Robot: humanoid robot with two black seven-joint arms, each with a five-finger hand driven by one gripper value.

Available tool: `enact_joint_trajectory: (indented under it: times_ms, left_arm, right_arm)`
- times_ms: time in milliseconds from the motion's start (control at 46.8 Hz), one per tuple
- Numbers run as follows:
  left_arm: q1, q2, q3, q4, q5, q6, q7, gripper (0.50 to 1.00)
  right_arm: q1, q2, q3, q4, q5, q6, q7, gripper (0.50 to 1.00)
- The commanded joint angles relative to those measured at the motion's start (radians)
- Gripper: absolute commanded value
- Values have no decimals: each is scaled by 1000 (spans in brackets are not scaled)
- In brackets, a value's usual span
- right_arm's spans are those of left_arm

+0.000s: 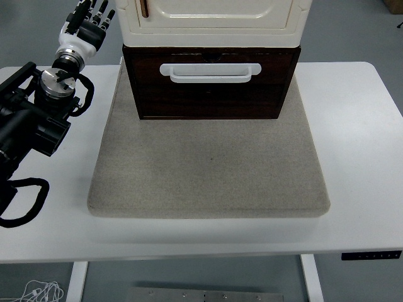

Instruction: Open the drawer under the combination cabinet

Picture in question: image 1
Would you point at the white and black hand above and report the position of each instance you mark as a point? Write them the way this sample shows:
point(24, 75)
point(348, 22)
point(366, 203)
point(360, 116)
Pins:
point(89, 34)

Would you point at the dark wooden drawer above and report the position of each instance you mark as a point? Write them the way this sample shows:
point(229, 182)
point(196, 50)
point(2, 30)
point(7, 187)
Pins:
point(207, 100)

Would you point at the beige fabric mat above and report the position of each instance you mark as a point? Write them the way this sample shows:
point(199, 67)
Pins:
point(207, 170)

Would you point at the cream plastic cabinet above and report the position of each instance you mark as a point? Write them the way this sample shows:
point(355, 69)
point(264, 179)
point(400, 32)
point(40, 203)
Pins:
point(207, 36)

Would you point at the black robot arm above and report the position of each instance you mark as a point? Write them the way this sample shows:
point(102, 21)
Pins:
point(19, 126)

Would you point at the cardboard box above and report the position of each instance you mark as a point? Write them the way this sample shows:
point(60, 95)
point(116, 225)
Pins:
point(395, 5)

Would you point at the dark wooden drawer housing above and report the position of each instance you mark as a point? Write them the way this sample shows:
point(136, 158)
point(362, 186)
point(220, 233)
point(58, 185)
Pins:
point(126, 59)

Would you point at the black table control panel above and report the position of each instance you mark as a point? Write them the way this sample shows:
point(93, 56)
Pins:
point(371, 255)

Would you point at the white table leg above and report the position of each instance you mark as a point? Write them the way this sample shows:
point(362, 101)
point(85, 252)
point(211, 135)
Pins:
point(76, 283)
point(312, 280)

